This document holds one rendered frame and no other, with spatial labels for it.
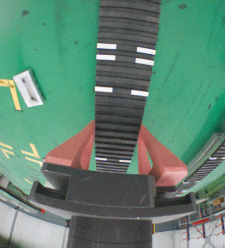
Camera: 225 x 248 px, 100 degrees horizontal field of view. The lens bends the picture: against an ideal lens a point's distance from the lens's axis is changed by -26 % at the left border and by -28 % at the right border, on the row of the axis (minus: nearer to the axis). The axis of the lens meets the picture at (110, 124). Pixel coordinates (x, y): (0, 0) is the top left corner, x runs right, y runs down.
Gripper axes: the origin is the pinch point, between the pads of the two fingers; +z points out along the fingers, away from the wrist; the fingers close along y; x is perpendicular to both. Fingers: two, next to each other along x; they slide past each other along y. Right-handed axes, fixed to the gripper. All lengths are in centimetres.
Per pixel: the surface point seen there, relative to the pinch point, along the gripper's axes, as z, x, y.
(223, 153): -0.1, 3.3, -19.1
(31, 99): 2.8, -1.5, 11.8
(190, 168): 2.1, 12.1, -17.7
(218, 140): 1.3, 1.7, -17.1
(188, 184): -0.2, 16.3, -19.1
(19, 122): 3.4, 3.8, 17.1
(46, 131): 3.4, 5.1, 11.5
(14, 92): 3.4, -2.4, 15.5
